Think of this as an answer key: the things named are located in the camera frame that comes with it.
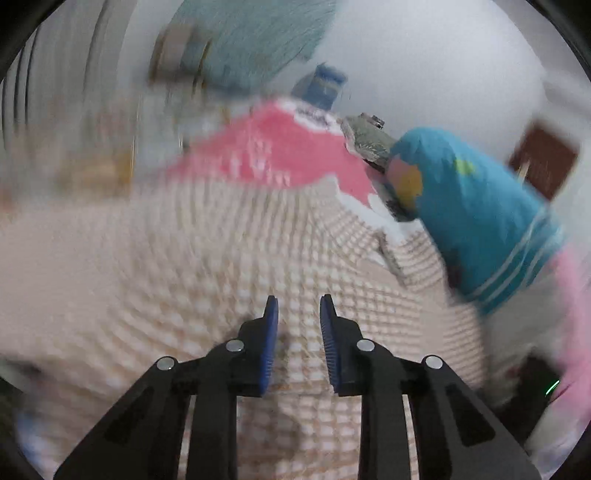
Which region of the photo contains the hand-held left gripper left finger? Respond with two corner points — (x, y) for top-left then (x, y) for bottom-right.
(53, 295), (280, 480)

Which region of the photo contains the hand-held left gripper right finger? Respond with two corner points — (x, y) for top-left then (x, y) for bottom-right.
(320, 294), (542, 480)

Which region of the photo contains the tan white checked knit cardigan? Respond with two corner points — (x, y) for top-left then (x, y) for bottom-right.
(0, 175), (490, 480)

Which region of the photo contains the pink white quilt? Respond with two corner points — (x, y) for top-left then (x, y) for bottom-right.
(480, 244), (591, 480)

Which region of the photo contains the blue patterned pillow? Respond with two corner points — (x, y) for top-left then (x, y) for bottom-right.
(385, 127), (568, 315)

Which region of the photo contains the pink fleece blanket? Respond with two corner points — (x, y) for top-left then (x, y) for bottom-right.
(161, 99), (384, 222)

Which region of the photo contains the grey-green crumpled cloth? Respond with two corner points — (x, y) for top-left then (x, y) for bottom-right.
(342, 113), (398, 171)

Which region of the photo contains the brown door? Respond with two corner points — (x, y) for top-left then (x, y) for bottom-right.
(508, 120), (580, 199)

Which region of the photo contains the blue water jug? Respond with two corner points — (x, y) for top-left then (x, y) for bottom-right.
(291, 62), (348, 112)

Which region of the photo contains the wooden chair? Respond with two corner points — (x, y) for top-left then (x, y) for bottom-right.
(148, 23), (213, 93)

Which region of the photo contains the teal floral hanging cloth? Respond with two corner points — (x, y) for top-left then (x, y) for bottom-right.
(171, 0), (338, 93)

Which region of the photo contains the grey curtain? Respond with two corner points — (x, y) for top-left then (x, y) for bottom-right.
(0, 0), (139, 148)

